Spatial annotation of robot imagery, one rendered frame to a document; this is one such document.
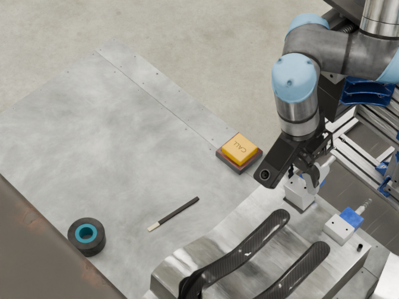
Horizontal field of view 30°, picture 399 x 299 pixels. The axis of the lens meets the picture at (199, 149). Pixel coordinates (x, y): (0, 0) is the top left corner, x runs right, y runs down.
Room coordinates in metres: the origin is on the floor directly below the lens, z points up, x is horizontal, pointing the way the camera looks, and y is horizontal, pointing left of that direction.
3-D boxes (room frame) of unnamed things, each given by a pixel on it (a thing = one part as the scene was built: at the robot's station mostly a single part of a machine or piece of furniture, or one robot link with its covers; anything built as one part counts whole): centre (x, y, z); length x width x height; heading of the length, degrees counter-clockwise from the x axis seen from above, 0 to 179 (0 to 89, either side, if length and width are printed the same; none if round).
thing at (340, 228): (0.79, -0.32, 0.89); 0.13 x 0.05 x 0.05; 136
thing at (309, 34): (0.94, -0.21, 1.24); 0.11 x 0.11 x 0.08; 77
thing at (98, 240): (0.77, 0.24, 0.82); 0.08 x 0.08 x 0.04
